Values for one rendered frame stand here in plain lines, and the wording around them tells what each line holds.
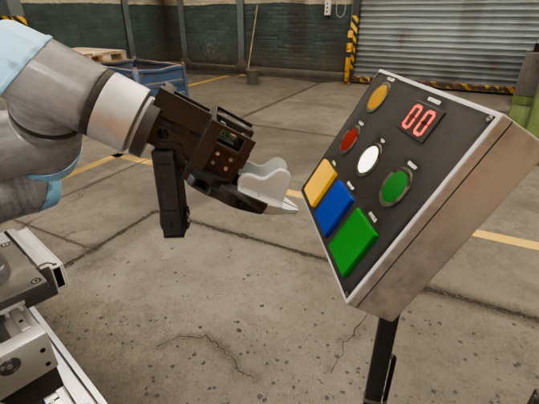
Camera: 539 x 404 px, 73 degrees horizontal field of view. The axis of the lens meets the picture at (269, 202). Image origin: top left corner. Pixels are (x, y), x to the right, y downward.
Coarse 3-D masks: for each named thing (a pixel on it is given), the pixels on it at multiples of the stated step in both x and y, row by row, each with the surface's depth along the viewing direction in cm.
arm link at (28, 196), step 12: (0, 108) 63; (12, 180) 67; (24, 180) 68; (60, 180) 73; (0, 192) 66; (12, 192) 68; (24, 192) 69; (36, 192) 70; (48, 192) 72; (60, 192) 74; (0, 204) 67; (12, 204) 68; (24, 204) 70; (36, 204) 72; (48, 204) 74; (0, 216) 68; (12, 216) 70
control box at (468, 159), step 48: (384, 96) 60; (432, 96) 48; (336, 144) 69; (384, 144) 54; (432, 144) 44; (480, 144) 38; (528, 144) 39; (432, 192) 41; (480, 192) 41; (384, 240) 45; (432, 240) 43; (384, 288) 46
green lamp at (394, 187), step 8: (392, 176) 48; (400, 176) 47; (384, 184) 49; (392, 184) 48; (400, 184) 46; (384, 192) 49; (392, 192) 47; (400, 192) 46; (384, 200) 48; (392, 200) 46
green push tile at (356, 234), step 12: (360, 216) 50; (348, 228) 52; (360, 228) 49; (372, 228) 47; (336, 240) 54; (348, 240) 51; (360, 240) 48; (372, 240) 46; (336, 252) 52; (348, 252) 49; (360, 252) 47; (348, 264) 48
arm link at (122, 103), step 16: (112, 80) 36; (128, 80) 38; (112, 96) 36; (128, 96) 36; (144, 96) 37; (96, 112) 36; (112, 112) 36; (128, 112) 36; (144, 112) 37; (96, 128) 36; (112, 128) 36; (128, 128) 37; (112, 144) 38; (128, 144) 39
